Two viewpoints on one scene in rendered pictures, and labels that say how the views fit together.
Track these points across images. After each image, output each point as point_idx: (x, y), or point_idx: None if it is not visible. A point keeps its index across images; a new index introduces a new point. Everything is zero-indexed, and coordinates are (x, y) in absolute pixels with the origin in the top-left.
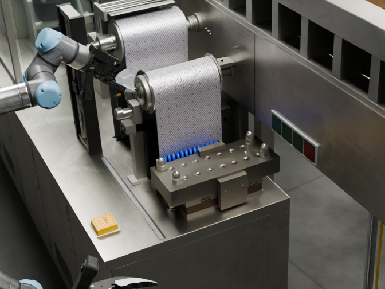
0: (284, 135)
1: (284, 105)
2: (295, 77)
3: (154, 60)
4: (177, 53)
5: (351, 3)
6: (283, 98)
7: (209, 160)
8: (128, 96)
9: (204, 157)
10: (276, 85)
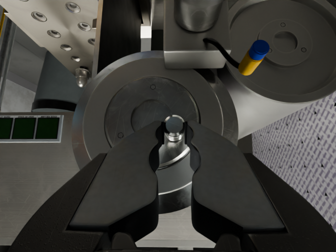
0: (29, 122)
1: (31, 161)
2: (0, 212)
3: (289, 152)
4: (262, 160)
5: None
6: (31, 170)
7: (76, 25)
8: (327, 33)
9: (85, 22)
10: (48, 180)
